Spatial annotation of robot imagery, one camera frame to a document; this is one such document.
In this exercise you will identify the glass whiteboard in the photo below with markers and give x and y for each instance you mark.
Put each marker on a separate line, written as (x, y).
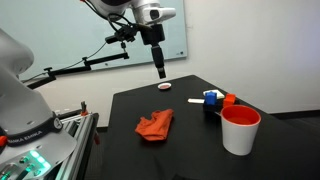
(50, 26)

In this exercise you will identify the pale yellow sticky note pad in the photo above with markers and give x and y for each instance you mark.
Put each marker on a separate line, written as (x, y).
(220, 94)

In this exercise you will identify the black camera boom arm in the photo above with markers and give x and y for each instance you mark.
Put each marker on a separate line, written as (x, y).
(103, 59)

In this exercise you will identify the orange printed plastic block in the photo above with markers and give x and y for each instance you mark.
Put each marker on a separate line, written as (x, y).
(229, 100)

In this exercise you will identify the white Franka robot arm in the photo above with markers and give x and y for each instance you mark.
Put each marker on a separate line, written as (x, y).
(20, 100)

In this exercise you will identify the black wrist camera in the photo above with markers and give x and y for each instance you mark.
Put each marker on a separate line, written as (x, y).
(133, 30)

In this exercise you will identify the white mug orange interior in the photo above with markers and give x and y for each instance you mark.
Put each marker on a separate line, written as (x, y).
(238, 140)

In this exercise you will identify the orange black bar clamp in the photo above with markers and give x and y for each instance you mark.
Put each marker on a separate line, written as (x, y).
(84, 110)

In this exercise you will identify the black stereo camera bar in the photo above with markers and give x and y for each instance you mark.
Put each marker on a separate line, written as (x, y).
(113, 39)

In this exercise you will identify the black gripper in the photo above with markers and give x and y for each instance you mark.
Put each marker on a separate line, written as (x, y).
(153, 35)

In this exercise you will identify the small white red dish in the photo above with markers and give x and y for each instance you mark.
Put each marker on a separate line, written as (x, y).
(164, 86)

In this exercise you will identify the white strip with orange tip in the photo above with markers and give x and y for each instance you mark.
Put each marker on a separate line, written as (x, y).
(195, 100)

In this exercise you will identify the orange cloth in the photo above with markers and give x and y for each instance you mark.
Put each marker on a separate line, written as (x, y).
(155, 125)

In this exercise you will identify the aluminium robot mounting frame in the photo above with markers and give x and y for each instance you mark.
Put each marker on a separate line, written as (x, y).
(78, 140)

